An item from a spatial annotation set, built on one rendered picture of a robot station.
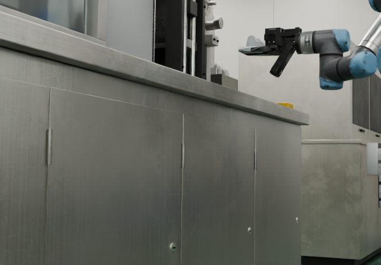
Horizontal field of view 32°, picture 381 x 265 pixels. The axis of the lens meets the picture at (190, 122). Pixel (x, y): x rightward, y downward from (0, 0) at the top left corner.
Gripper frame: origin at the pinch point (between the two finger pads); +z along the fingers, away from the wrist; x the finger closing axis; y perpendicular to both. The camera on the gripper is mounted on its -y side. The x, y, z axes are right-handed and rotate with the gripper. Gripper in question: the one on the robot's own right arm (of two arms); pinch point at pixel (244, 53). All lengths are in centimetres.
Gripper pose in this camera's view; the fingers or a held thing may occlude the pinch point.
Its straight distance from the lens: 227.1
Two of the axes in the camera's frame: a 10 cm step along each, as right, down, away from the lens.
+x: -4.2, -0.7, -9.0
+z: -9.1, 0.2, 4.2
